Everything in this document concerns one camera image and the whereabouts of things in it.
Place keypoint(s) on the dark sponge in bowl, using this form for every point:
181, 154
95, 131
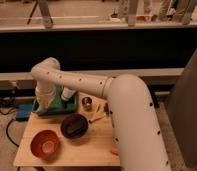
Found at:
74, 127

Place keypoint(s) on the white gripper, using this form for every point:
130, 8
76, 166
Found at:
45, 97

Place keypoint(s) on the dark brown bowl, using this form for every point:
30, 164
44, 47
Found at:
70, 120

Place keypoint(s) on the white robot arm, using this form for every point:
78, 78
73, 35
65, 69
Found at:
136, 127

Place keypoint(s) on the green plastic tray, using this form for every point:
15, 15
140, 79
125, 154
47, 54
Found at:
65, 102

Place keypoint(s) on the red bowl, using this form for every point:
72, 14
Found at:
44, 144

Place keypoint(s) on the blue power box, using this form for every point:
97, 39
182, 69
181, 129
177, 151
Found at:
23, 112

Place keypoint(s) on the small metal cup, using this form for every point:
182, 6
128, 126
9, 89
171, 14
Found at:
87, 103

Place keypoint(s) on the grey rounded pillar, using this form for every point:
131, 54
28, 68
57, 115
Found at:
181, 107

